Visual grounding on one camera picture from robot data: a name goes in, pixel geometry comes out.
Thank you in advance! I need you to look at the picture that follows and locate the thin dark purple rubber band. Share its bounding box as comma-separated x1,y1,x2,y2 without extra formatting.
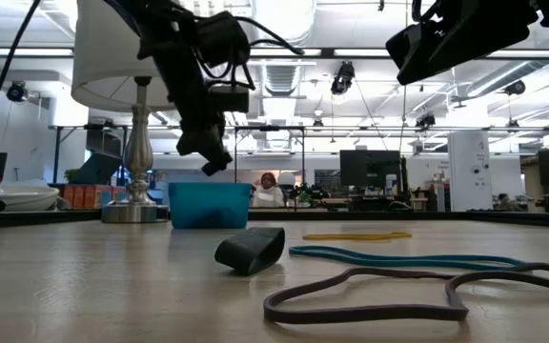
263,262,549,326

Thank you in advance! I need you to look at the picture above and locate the black aluminium table frame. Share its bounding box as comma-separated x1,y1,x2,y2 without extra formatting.
0,208,549,231

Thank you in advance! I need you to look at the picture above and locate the white shade silver table lamp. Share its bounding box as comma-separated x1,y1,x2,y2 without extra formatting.
71,0,183,224

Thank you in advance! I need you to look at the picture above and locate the black background table frame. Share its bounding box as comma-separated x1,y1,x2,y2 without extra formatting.
48,124,128,182

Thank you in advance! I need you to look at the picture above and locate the white ceramic bowl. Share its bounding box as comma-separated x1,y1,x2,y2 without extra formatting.
0,183,60,212

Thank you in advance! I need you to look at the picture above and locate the long teal rubber band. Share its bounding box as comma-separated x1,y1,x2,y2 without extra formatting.
288,245,527,270

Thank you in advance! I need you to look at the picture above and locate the short wide black rubber band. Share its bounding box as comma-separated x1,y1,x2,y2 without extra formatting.
214,226,286,277

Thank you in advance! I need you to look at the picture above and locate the dark tilted screen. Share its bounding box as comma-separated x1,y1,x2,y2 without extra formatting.
71,151,124,186

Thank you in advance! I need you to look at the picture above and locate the blue plastic bin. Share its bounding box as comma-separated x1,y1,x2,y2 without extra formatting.
168,182,253,230

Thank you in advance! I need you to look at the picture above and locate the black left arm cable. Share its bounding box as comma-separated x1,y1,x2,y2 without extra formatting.
0,0,42,149

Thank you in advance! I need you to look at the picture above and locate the black background station frame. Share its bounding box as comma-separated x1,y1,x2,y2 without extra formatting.
234,125,306,185

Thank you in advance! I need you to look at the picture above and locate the person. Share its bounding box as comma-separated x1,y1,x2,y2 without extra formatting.
253,171,285,209
496,192,523,212

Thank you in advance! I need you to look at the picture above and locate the yellow rubber band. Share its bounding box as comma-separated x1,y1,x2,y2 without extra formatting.
301,231,413,242

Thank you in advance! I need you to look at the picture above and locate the black hanging overhead camera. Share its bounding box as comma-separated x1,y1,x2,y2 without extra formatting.
330,60,356,96

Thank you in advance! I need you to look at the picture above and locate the black round mounted camera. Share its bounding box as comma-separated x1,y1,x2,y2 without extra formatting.
503,79,527,96
6,80,29,104

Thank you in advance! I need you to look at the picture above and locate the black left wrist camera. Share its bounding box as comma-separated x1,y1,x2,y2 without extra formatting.
207,84,251,114

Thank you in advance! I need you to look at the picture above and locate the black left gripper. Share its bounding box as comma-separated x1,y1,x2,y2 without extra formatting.
173,71,234,176

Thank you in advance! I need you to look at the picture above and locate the small black hanging camera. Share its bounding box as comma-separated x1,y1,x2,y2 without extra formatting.
416,111,437,130

